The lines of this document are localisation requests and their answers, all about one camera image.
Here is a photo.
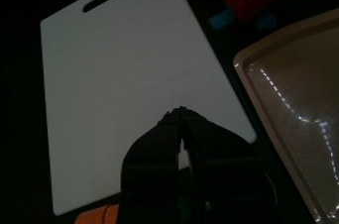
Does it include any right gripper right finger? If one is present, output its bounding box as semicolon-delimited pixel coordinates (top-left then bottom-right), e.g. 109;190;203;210
179;107;277;224

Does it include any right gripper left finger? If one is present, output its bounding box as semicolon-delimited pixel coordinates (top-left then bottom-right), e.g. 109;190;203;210
119;108;184;224

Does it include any orange toy salmon piece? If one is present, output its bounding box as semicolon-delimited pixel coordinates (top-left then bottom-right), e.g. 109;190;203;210
73;203;121;224

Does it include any brown tray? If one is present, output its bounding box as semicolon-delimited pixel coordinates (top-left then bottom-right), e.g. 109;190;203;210
232;8;339;224

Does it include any white plastic cutting board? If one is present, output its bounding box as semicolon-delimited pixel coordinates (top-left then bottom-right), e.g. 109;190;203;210
39;0;257;216

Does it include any blue tape piece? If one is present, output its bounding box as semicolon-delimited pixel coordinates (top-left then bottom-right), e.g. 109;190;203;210
207;6;236;31
253;11;279;32

